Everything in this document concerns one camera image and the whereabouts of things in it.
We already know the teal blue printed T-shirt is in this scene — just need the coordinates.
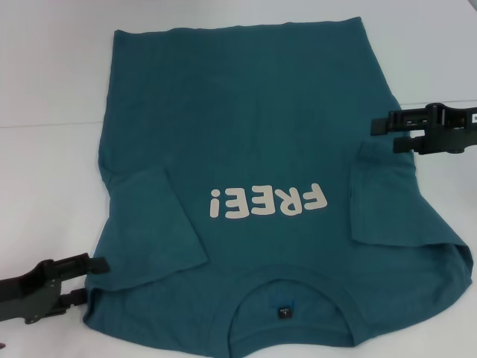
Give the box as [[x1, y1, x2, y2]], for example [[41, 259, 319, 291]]
[[82, 16, 477, 346]]

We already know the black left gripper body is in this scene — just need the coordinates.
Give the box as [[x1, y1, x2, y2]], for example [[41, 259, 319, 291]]
[[0, 260, 64, 324]]

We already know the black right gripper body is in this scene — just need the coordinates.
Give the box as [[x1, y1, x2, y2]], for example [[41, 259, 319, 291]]
[[419, 103, 477, 154]]

